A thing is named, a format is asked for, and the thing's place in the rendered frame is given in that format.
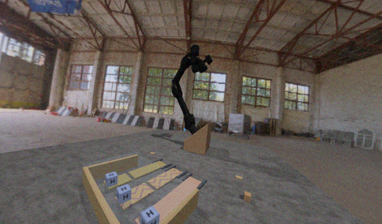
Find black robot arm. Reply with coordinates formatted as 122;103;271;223
171;45;207;135

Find yellow flat strip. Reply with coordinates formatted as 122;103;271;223
156;161;166;167

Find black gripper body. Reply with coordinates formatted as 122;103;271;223
191;54;213;73

